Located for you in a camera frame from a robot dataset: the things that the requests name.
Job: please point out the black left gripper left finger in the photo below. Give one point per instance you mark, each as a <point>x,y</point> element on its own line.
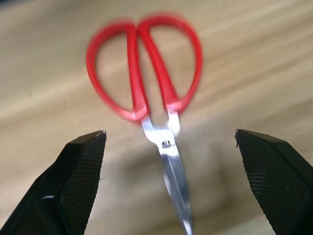
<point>68,186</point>

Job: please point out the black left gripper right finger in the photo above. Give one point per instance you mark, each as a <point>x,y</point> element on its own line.
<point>276,181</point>

